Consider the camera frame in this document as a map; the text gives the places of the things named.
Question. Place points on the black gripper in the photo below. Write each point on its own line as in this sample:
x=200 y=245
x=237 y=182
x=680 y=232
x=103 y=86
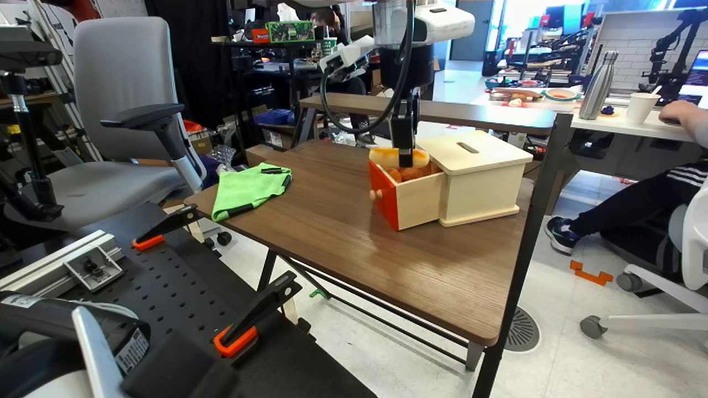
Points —
x=406 y=122

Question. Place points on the yellow oblong toy object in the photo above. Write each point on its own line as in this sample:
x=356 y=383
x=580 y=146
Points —
x=383 y=154

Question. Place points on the black desktop robot arm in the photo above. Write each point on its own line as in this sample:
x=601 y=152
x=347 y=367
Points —
x=682 y=45

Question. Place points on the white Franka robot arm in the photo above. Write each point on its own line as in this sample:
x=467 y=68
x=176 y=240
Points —
x=443 y=22

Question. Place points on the red wooden drawer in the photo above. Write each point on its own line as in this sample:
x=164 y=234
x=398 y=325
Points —
x=413 y=204

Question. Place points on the cream wooden box housing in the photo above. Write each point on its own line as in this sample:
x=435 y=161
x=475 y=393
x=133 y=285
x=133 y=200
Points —
x=479 y=184

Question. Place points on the tray with plates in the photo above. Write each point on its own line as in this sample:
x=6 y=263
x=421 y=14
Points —
x=534 y=94

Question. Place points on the green microfibre cloth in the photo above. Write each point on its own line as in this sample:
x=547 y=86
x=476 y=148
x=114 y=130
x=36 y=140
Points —
x=246 y=188

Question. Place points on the steel water bottle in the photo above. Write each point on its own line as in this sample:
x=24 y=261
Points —
x=596 y=88

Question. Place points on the round floor grate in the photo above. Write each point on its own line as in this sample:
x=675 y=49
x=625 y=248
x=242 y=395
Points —
x=523 y=329

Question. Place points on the orange floor marker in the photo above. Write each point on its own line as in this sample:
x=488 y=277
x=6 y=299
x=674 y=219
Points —
x=590 y=275

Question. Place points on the white paper cup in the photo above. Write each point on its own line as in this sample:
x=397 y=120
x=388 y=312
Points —
x=640 y=108

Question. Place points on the person in grey hoodie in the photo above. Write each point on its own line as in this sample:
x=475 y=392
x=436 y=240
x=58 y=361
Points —
x=648 y=205

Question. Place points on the black perforated breadboard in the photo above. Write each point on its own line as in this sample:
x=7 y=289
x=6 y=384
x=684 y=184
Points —
x=200 y=309

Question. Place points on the grey padded office chair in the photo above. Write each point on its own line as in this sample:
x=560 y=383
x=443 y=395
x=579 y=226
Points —
x=124 y=79

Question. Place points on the white mesh office chair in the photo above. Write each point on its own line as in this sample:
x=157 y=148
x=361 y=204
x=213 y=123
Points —
x=694 y=244

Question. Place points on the aluminium extrusion bar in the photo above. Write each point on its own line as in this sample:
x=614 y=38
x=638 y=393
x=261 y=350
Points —
x=52 y=261

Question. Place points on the black table shelf post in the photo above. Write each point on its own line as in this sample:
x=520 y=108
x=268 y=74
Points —
x=534 y=221

